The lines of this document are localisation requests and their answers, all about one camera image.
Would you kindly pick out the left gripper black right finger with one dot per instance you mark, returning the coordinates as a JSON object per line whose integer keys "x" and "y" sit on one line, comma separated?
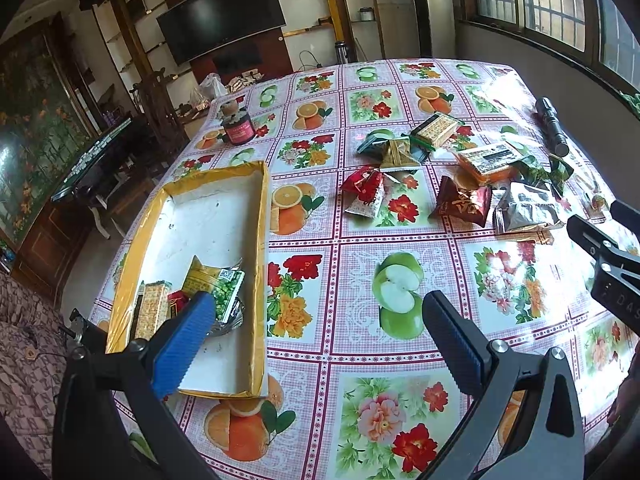
{"x": 460, "y": 343}

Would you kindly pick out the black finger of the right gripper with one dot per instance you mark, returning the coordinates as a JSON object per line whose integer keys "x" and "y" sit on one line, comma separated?
{"x": 593, "y": 241}

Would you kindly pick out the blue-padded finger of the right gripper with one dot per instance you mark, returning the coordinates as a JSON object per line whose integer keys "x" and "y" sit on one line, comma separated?
{"x": 627, "y": 216}

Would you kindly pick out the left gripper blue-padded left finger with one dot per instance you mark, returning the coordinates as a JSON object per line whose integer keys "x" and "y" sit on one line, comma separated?
{"x": 175, "y": 344}

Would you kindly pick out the long red candy bar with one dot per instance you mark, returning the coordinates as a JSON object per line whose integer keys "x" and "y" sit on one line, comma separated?
{"x": 176, "y": 301}

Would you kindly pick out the green-end cracker pack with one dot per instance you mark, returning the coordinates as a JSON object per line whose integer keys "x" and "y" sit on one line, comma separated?
{"x": 435, "y": 131}
{"x": 153, "y": 310}

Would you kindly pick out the silver foil snack bag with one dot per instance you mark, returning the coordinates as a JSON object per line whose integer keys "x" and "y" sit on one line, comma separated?
{"x": 524, "y": 208}

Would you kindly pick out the green wrinkled snack bag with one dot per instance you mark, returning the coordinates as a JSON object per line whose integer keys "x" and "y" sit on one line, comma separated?
{"x": 533, "y": 173}

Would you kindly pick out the dark red gold snack bag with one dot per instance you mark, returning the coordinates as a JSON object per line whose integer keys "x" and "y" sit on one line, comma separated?
{"x": 467, "y": 205}

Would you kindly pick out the orange cracker pack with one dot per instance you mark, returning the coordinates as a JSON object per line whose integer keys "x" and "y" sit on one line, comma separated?
{"x": 489, "y": 163}

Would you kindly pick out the gold triangular snack bag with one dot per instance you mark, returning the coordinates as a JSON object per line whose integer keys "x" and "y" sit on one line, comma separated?
{"x": 397, "y": 157}

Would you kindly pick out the dark green packet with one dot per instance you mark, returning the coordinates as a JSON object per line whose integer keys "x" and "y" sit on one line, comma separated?
{"x": 374, "y": 143}

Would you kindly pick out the small red snack packet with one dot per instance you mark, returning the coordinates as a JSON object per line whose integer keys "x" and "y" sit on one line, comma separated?
{"x": 364, "y": 183}

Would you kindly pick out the yellow cardboard tray box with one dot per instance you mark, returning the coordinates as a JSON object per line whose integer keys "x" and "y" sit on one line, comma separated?
{"x": 206, "y": 232}

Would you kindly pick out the black flashlight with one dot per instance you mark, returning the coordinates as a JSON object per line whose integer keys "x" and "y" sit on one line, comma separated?
{"x": 551, "y": 128}

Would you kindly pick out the wooden stool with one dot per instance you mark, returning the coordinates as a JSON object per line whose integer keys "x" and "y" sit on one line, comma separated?
{"x": 120, "y": 198}

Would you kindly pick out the person in brown patterned jacket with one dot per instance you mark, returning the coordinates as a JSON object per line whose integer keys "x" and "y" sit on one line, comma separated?
{"x": 32, "y": 369}

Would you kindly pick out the black glossy side table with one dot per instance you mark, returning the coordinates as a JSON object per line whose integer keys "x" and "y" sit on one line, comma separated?
{"x": 102, "y": 160}

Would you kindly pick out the floral fruit tablecloth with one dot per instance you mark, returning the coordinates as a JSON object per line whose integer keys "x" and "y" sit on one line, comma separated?
{"x": 357, "y": 390}

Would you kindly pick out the red white snack packet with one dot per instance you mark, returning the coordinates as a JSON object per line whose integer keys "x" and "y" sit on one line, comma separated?
{"x": 370, "y": 211}

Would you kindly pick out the dark wooden chair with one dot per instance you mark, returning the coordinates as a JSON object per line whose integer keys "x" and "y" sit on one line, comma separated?
{"x": 160, "y": 114}

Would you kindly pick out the small cork-top jar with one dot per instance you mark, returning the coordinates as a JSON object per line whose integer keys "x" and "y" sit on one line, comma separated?
{"x": 229, "y": 108}

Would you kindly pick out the window with metal grille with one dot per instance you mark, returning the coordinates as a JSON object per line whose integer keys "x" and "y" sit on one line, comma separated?
{"x": 592, "y": 34}

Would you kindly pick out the white plastic bag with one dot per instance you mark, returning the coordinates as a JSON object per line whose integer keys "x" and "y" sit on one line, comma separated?
{"x": 209, "y": 89}

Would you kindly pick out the steel thermos bottle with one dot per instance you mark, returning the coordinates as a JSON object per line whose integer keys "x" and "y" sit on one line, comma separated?
{"x": 341, "y": 52}

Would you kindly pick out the large floral wall painting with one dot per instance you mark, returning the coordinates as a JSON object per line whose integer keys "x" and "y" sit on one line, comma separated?
{"x": 43, "y": 129}

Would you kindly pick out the wall-mounted black television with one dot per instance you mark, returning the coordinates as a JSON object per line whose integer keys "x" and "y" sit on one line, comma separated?
{"x": 196, "y": 27}

